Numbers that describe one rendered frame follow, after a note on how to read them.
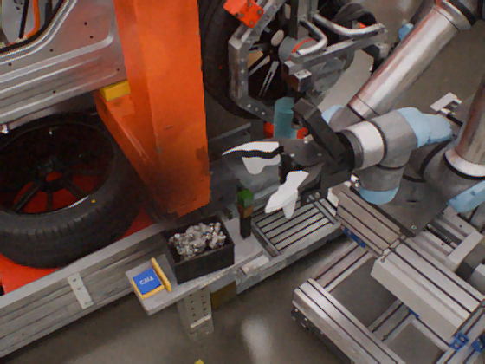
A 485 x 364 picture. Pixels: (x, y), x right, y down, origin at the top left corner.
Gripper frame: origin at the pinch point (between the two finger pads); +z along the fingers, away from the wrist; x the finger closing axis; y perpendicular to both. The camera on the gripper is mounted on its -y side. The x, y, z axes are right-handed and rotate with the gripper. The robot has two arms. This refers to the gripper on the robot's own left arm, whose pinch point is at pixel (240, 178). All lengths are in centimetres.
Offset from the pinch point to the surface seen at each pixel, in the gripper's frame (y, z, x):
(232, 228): 71, -19, 58
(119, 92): 38, 0, 113
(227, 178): 73, -30, 86
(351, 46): 18, -68, 63
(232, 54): 20, -35, 82
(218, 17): 9, -33, 87
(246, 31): 13, -39, 80
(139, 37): -4, 0, 55
